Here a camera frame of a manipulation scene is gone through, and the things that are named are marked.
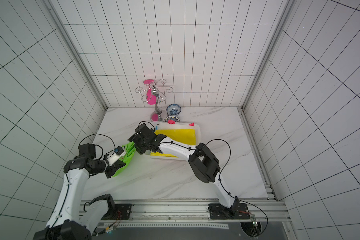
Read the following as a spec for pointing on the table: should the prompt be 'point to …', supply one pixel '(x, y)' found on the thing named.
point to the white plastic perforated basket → (177, 126)
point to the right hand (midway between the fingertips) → (122, 147)
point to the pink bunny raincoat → (172, 122)
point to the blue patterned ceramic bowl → (173, 109)
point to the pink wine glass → (151, 99)
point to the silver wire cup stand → (159, 92)
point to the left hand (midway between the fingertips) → (121, 165)
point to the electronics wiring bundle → (113, 227)
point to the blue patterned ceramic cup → (171, 118)
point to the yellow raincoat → (186, 136)
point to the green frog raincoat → (130, 149)
